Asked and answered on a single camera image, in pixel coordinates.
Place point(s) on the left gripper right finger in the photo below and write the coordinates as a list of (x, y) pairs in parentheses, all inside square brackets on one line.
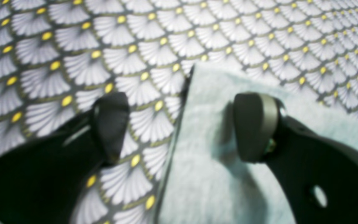
[(318, 175)]

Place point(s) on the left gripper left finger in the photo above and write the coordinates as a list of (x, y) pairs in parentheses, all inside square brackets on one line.
[(41, 181)]

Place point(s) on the light grey T-shirt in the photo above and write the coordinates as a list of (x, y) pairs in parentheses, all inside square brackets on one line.
[(206, 182)]

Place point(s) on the purple fan-pattern tablecloth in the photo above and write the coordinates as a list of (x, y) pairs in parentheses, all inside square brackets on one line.
[(58, 56)]

